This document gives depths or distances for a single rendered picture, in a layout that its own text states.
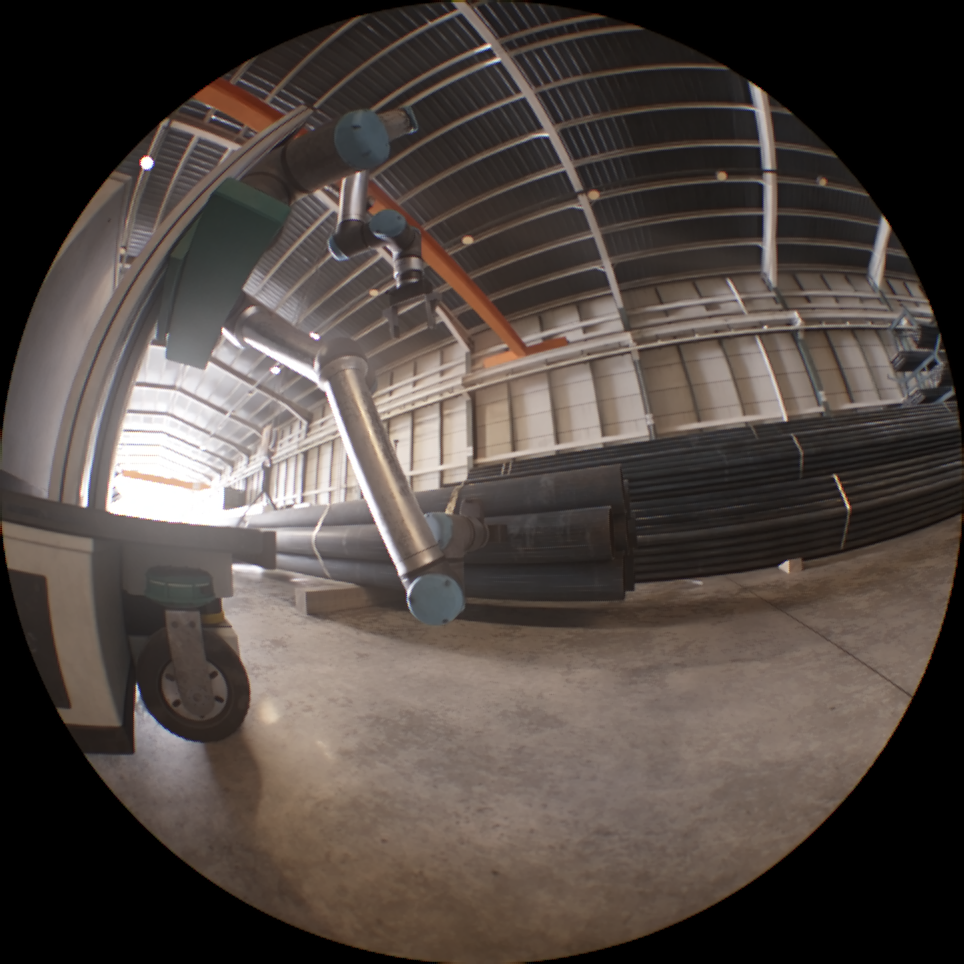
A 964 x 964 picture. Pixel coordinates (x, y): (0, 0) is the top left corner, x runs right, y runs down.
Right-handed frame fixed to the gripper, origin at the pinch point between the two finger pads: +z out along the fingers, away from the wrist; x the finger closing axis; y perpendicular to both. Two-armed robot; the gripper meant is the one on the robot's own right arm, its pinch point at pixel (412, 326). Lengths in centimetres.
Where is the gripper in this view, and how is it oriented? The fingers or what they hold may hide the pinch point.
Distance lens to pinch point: 97.4
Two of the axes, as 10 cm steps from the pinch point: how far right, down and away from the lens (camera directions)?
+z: 1.0, 9.7, 2.3
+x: 9.1, 0.1, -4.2
